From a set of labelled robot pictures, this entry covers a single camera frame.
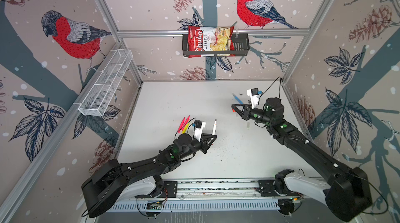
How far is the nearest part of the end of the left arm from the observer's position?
685 millimetres

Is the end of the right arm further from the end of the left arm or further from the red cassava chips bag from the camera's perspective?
the red cassava chips bag

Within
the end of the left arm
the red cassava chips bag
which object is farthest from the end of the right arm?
the red cassava chips bag
